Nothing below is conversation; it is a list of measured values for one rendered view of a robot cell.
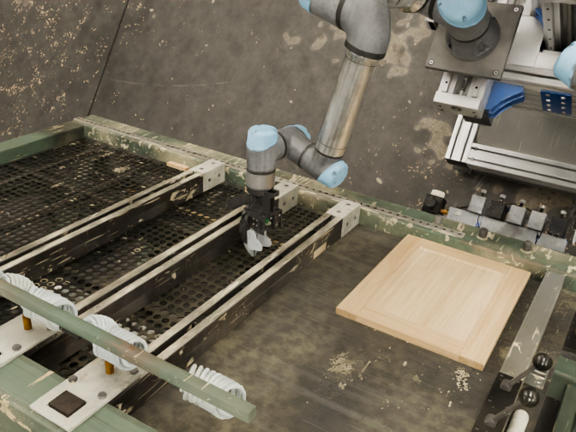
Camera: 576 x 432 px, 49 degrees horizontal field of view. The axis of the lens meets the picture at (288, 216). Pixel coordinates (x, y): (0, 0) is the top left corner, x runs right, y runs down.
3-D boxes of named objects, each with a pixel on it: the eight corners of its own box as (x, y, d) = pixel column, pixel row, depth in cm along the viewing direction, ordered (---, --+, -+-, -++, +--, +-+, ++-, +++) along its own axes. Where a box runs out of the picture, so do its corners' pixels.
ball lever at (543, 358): (511, 390, 132) (559, 358, 124) (507, 400, 129) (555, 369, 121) (497, 377, 132) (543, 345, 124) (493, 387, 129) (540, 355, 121)
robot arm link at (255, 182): (239, 169, 160) (261, 161, 165) (239, 186, 161) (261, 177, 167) (261, 177, 155) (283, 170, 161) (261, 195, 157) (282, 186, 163)
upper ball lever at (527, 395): (496, 425, 122) (547, 393, 114) (491, 437, 119) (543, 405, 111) (482, 411, 123) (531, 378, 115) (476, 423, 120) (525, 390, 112)
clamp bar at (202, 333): (363, 225, 202) (373, 155, 191) (75, 475, 109) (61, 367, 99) (336, 216, 206) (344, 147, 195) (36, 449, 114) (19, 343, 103)
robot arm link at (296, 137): (316, 163, 168) (291, 173, 160) (286, 142, 173) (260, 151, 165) (326, 138, 163) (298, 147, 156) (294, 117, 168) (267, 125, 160)
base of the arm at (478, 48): (455, 9, 186) (449, -8, 177) (507, 15, 179) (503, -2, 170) (440, 57, 185) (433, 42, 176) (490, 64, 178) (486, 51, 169)
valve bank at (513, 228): (586, 224, 204) (588, 210, 183) (573, 265, 204) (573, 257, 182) (439, 183, 226) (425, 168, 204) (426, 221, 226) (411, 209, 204)
